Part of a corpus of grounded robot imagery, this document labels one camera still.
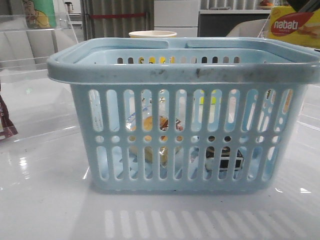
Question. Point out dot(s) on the bread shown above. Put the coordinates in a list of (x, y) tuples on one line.
[(155, 134)]

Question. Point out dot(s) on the black tissue pack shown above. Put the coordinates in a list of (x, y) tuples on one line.
[(214, 159)]

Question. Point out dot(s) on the light blue plastic basket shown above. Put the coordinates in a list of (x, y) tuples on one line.
[(245, 93)]

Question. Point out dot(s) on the yellow rimmed paper cup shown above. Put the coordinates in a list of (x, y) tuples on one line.
[(152, 34)]

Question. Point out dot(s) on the white drawer cabinet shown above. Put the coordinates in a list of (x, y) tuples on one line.
[(179, 16)]

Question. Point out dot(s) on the brown snack packet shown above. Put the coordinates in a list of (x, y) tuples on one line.
[(7, 128)]

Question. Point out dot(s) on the clear acrylic shelf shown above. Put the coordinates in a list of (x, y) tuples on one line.
[(24, 51)]

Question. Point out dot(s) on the yellow nabati wafer box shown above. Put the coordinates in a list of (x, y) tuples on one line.
[(298, 28)]

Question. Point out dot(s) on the green cartoon carton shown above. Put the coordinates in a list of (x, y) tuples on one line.
[(39, 14)]

